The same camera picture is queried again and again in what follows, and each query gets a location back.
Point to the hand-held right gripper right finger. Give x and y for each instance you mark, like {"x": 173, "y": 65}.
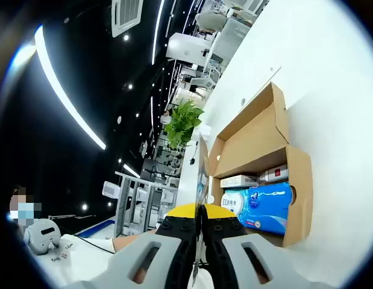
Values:
{"x": 228, "y": 228}

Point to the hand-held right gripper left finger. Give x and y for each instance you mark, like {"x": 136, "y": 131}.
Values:
{"x": 120, "y": 271}

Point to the bright blue soft wipes pack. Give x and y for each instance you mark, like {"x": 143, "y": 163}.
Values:
{"x": 264, "y": 207}

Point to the white medicine box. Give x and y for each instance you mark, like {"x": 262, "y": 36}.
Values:
{"x": 239, "y": 181}

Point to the silver red bottle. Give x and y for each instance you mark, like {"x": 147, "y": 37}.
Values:
{"x": 275, "y": 173}

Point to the brown cardboard shoe box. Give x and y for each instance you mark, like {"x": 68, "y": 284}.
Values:
{"x": 255, "y": 135}

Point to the grey metal rack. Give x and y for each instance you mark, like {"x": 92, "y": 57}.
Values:
{"x": 126, "y": 195}

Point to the white chest device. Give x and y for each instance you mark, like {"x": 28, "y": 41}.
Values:
{"x": 43, "y": 234}

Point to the green potted plant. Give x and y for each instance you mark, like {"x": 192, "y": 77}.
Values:
{"x": 183, "y": 120}

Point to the white pillar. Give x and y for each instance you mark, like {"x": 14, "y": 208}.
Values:
{"x": 186, "y": 45}

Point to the white background desk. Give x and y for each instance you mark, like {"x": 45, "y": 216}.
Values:
{"x": 231, "y": 33}

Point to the long ceiling light strip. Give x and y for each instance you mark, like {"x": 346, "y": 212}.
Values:
{"x": 157, "y": 30}
{"x": 53, "y": 78}

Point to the ceiling air conditioner vent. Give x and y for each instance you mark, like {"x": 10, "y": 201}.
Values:
{"x": 127, "y": 16}

